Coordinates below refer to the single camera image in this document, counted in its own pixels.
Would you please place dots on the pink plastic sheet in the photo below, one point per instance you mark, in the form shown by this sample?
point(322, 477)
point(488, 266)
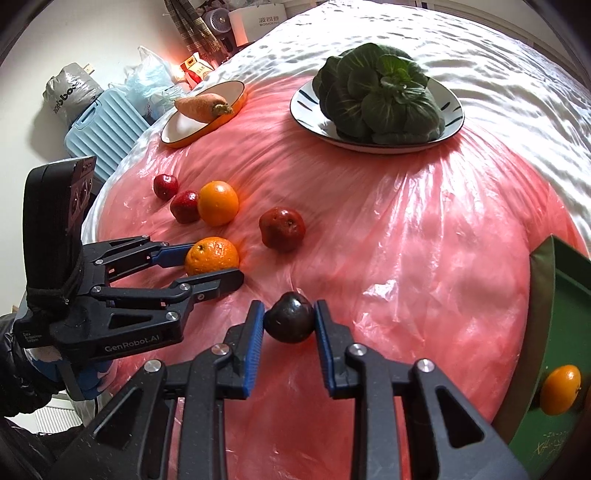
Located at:
point(464, 310)

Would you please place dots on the small grey fan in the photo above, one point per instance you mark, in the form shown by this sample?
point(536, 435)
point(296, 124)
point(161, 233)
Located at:
point(217, 20)

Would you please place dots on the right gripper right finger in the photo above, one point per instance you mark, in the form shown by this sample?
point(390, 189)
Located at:
point(341, 358)

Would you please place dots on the smooth orange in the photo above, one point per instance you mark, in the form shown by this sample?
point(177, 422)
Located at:
point(217, 203)

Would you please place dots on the white bed sheet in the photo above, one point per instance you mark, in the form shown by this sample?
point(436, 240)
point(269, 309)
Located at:
point(519, 106)

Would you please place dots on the white cardboard box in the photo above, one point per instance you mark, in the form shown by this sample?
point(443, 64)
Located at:
point(251, 23)

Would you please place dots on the orange rimmed oval dish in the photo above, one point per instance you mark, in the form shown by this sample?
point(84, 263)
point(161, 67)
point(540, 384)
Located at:
point(179, 130)

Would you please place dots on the carrot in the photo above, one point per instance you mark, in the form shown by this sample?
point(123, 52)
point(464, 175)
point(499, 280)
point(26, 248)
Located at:
point(203, 108)

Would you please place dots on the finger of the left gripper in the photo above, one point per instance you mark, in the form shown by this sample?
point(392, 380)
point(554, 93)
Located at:
point(112, 260)
point(184, 292)

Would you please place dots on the large red apple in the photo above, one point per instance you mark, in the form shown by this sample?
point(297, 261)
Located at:
point(282, 229)

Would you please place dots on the light blue suitcase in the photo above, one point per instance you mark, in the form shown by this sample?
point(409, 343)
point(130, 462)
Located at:
point(107, 130)

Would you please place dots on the orange in green tray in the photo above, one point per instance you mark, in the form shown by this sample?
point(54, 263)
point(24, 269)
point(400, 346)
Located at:
point(560, 390)

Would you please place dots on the translucent blue plastic bag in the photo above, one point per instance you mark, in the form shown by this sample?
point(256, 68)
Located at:
point(150, 86)

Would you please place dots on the grey printed bag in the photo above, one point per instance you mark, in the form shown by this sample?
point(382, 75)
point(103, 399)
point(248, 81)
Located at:
point(69, 93)

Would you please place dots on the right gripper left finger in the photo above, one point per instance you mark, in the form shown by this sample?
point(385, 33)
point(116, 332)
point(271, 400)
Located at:
point(246, 342)

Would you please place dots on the plaid scarf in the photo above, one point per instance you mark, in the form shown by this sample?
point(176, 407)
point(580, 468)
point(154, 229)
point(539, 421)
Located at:
point(196, 35)

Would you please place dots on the small dark red apple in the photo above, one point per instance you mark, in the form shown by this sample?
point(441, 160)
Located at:
point(165, 186)

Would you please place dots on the white plate with dark rim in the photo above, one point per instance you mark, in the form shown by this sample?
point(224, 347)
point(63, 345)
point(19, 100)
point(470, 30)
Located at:
point(306, 111)

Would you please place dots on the red and yellow package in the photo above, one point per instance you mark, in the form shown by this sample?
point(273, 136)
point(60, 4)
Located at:
point(195, 70)

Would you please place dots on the textured mandarin orange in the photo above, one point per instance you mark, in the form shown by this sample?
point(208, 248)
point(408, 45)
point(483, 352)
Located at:
point(209, 255)

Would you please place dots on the green rectangular tray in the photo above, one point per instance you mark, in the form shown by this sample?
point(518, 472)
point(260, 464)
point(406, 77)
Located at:
point(557, 333)

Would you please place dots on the dark purple plum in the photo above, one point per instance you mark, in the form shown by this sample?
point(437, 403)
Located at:
point(291, 320)

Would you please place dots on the green leafy bok choy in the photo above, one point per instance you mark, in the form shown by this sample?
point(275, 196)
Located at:
point(378, 94)

